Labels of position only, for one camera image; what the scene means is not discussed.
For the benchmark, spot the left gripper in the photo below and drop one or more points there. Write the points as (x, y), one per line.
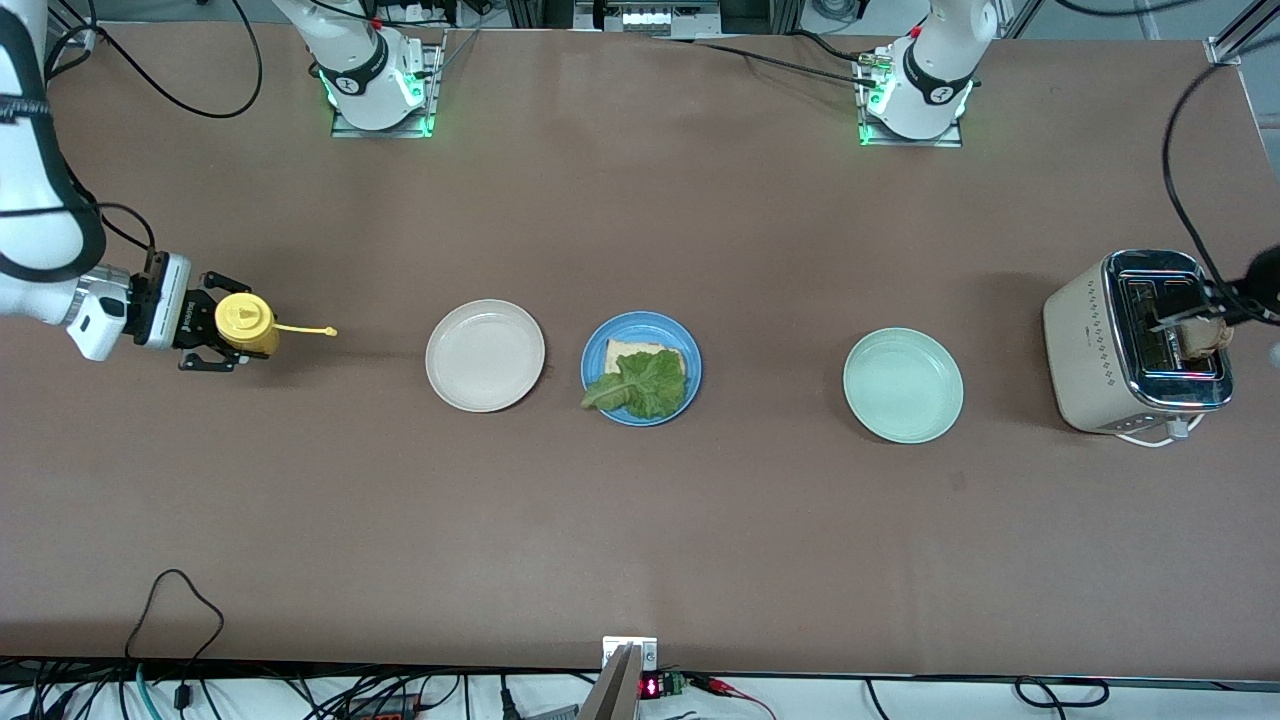
(1262, 291)

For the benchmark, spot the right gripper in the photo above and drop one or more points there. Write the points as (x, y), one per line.
(193, 322)

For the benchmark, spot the brown bread slice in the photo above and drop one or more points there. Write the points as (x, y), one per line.
(1205, 345)
(625, 350)

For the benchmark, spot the yellow mustard squeeze bottle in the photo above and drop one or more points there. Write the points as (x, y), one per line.
(245, 320)

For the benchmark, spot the green lettuce leaf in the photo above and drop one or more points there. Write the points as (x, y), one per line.
(650, 385)

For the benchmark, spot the beige round plate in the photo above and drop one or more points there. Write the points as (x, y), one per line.
(485, 355)

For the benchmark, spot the light green round plate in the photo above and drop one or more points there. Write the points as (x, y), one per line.
(903, 385)

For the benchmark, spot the blue round plate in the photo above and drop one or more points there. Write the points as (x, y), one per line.
(596, 345)

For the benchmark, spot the silver beige toaster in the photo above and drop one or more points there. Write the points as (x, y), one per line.
(1085, 350)

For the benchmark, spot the black red power strip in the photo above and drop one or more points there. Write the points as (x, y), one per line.
(385, 710)

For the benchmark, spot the metal equipment rack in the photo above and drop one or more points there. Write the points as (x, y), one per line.
(650, 18)

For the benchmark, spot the small board red display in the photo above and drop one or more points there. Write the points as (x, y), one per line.
(652, 687)

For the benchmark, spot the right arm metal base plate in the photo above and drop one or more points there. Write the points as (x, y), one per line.
(380, 132)

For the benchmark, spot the aluminium frame profile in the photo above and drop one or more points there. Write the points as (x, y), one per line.
(1225, 50)

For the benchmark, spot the small aluminium corner bracket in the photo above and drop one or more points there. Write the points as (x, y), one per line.
(84, 38)

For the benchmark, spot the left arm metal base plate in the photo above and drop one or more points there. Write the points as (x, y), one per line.
(920, 143)

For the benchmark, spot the grey metal camera bracket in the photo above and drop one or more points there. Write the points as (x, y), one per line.
(615, 690)

